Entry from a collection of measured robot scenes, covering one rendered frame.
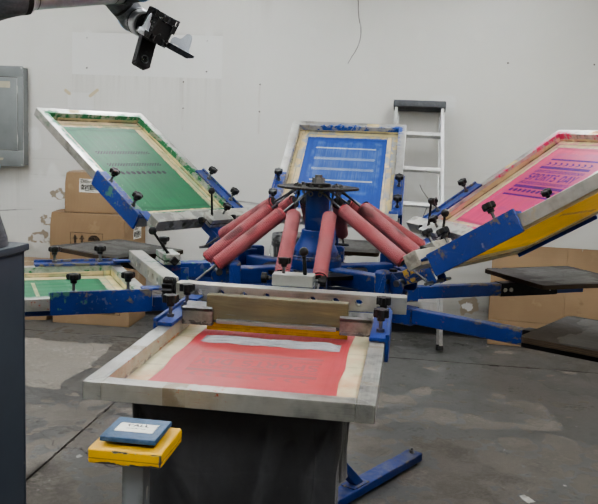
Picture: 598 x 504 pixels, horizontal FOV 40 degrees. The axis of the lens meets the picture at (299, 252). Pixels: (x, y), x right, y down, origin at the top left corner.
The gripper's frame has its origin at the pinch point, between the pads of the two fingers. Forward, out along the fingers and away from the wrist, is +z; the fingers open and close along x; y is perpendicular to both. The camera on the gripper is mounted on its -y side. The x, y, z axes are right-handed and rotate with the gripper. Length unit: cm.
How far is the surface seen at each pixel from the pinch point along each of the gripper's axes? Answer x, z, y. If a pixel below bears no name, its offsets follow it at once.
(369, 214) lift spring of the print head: 103, -20, -18
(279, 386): 26, 72, -52
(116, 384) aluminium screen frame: -7, 66, -63
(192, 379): 13, 60, -60
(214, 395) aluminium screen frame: 7, 78, -55
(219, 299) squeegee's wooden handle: 34, 24, -52
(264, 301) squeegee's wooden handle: 42, 31, -47
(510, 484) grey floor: 232, 3, -97
